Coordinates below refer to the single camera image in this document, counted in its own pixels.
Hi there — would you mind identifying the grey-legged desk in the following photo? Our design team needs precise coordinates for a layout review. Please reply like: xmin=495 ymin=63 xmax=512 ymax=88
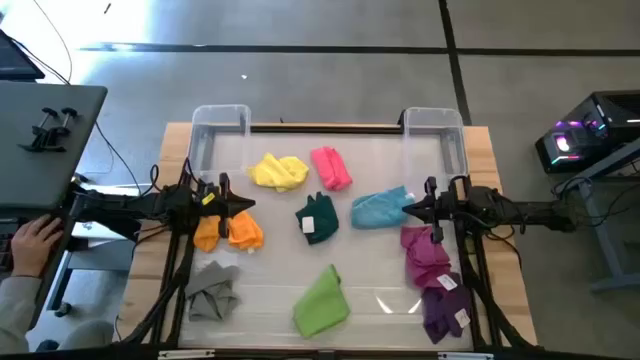
xmin=551 ymin=137 xmax=640 ymax=295

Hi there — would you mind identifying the dark green towel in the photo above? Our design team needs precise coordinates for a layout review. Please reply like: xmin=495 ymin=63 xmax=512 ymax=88
xmin=294 ymin=191 xmax=341 ymax=246

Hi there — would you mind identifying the person's leg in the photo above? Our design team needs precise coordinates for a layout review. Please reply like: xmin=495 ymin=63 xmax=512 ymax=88
xmin=35 ymin=319 xmax=116 ymax=353

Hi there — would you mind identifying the black keyboard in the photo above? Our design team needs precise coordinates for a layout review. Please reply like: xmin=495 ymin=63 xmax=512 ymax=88
xmin=0 ymin=216 xmax=21 ymax=274

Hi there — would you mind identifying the pink towel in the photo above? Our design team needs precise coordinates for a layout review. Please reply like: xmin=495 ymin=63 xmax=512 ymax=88
xmin=309 ymin=145 xmax=354 ymax=193

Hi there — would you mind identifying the black desk clamp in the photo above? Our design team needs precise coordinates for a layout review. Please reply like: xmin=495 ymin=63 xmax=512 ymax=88
xmin=18 ymin=105 xmax=80 ymax=154

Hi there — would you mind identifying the thin black cable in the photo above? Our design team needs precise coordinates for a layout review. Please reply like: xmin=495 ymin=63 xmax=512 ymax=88
xmin=31 ymin=0 xmax=74 ymax=85

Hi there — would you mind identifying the person's hand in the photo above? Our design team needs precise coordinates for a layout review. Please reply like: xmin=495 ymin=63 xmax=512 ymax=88
xmin=10 ymin=214 xmax=65 ymax=279

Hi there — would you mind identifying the silver aluminium extrusion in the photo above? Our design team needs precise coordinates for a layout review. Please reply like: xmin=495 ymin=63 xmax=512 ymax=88
xmin=157 ymin=349 xmax=217 ymax=360
xmin=437 ymin=351 xmax=495 ymax=360

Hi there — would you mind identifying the grey towel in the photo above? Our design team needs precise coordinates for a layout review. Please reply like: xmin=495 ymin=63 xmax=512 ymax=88
xmin=184 ymin=259 xmax=243 ymax=323

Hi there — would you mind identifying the black computer tower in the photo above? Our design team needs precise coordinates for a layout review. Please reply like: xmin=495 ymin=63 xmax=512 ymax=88
xmin=534 ymin=89 xmax=640 ymax=175

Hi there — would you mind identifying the light green towel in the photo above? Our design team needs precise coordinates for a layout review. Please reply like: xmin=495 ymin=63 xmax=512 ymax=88
xmin=291 ymin=263 xmax=352 ymax=340

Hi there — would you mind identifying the black monitor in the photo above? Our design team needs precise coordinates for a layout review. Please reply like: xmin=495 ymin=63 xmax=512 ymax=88
xmin=0 ymin=28 xmax=47 ymax=83

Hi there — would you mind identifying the yellow towel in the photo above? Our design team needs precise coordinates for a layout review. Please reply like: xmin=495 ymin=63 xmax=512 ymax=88
xmin=246 ymin=152 xmax=311 ymax=194

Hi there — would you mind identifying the purple towel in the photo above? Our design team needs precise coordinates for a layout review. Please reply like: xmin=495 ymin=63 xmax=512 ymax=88
xmin=420 ymin=272 xmax=474 ymax=346

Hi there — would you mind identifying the person's forearm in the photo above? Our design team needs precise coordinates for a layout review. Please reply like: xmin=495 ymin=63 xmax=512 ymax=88
xmin=0 ymin=274 xmax=44 ymax=355

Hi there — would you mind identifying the grey side desk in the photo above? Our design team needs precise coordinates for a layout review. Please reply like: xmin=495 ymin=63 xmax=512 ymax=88
xmin=0 ymin=80 xmax=109 ymax=212

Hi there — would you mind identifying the white box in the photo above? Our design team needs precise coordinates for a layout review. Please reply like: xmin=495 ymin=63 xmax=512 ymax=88
xmin=69 ymin=182 xmax=145 ymax=242

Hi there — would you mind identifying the orange towel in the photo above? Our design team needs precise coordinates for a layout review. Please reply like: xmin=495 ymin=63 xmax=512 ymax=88
xmin=192 ymin=209 xmax=265 ymax=254

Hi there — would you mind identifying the clear plastic storage bin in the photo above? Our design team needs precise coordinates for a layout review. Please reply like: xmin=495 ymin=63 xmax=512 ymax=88
xmin=401 ymin=106 xmax=470 ymax=182
xmin=186 ymin=103 xmax=253 ymax=182

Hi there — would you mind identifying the light blue towel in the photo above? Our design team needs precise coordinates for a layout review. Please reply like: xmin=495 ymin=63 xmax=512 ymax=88
xmin=349 ymin=185 xmax=417 ymax=231

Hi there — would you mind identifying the magenta towel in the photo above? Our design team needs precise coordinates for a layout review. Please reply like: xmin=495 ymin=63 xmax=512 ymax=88
xmin=399 ymin=224 xmax=459 ymax=291

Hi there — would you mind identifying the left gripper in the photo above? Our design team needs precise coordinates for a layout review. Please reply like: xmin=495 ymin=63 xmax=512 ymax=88
xmin=198 ymin=172 xmax=257 ymax=240

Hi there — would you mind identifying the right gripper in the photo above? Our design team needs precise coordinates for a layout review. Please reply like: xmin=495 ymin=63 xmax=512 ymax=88
xmin=401 ymin=175 xmax=472 ymax=245

